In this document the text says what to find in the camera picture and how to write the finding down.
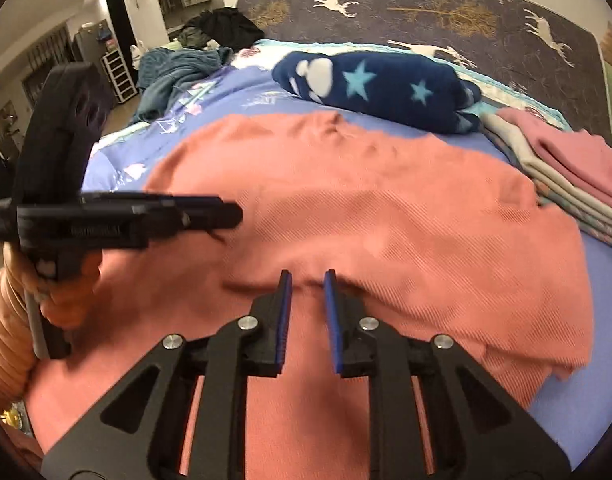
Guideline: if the stack of folded clothes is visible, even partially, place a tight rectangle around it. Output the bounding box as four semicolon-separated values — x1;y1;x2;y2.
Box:
481;112;612;231

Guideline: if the blue patterned folded garment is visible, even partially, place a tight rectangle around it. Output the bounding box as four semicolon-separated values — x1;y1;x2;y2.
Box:
536;187;612;250

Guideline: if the dark clothes pile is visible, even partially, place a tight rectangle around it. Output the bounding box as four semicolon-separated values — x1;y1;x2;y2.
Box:
181;7;264;53
136;46;234;121

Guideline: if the salmon knit garment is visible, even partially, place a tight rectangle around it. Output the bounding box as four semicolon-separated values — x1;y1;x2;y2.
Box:
26;110;594;480

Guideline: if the blue printed bed sheet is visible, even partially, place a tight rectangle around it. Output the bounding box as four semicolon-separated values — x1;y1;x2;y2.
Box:
80;40;612;473

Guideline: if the person's left hand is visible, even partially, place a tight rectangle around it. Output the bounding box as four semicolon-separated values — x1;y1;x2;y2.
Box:
3;247;105;333

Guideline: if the pink folded garment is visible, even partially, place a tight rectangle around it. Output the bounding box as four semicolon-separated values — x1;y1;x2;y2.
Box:
496;107;612;204

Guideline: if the person's left forearm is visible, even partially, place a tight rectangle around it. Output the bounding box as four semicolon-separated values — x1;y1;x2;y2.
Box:
0;265;42;411

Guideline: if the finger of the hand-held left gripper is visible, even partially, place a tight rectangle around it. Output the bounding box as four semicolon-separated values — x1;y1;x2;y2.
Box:
150;194;244;233

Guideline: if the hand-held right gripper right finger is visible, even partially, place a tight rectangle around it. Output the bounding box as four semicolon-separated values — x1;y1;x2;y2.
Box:
323;269;572;480

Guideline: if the grey refrigerator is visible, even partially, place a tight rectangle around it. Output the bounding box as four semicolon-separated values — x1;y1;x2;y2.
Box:
73;22;116;86

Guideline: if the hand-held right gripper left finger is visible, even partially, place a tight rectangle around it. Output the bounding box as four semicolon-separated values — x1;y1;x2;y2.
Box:
40;269;293;480

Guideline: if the navy star print blanket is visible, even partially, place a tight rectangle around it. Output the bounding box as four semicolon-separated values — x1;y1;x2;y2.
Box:
272;50;483;136

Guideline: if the dark clothes pile left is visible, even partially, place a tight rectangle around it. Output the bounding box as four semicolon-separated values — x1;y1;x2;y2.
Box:
136;46;234;121

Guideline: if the white drawer cart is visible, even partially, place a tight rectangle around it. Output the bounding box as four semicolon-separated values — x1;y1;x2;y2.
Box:
102;50;138;103

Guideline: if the deer print mattress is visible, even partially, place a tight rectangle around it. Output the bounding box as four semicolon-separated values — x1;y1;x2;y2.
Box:
236;0;612;146

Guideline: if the window grille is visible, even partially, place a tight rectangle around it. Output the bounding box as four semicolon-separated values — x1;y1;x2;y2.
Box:
20;27;72;107

